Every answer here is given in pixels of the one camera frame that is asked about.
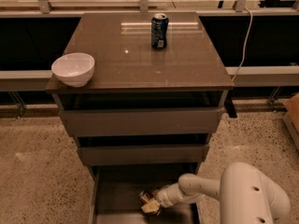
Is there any white bowl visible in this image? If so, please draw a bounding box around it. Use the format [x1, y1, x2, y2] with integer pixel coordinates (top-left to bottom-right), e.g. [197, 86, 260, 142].
[51, 52, 95, 87]

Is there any grey middle drawer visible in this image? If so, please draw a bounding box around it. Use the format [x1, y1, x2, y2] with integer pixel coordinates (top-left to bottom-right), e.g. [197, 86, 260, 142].
[78, 145, 209, 166]

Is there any white cable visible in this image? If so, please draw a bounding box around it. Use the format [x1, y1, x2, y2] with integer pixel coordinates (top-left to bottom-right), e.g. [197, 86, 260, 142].
[231, 7, 254, 82]

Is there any crushed orange can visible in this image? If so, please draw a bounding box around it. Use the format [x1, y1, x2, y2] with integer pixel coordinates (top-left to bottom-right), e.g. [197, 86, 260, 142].
[139, 190, 154, 204]

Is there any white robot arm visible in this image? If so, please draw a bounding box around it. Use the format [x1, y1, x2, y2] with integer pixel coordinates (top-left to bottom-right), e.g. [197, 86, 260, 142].
[139, 162, 291, 224]

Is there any dark blue soda can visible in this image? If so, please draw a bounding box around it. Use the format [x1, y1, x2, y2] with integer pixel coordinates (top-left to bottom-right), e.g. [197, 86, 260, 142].
[151, 13, 169, 49]

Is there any metal railing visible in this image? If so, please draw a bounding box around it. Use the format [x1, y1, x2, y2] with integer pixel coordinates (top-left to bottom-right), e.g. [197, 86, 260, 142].
[0, 0, 299, 19]

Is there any grey drawer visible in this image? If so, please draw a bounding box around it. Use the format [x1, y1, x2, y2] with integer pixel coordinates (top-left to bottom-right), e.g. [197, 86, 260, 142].
[61, 107, 224, 137]
[78, 145, 209, 166]
[88, 163, 202, 224]

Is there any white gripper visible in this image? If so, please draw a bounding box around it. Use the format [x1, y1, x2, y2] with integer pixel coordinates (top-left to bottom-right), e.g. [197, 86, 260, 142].
[141, 183, 202, 216]

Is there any grey bottom drawer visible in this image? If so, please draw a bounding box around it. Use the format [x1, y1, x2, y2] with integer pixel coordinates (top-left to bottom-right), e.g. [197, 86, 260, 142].
[88, 163, 202, 224]

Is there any brown drawer cabinet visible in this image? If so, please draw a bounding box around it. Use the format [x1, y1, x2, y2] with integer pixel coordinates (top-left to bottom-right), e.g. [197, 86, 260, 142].
[45, 11, 238, 224]

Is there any grey top drawer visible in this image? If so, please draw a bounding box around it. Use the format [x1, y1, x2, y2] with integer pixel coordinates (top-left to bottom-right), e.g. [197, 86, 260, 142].
[61, 107, 224, 137]

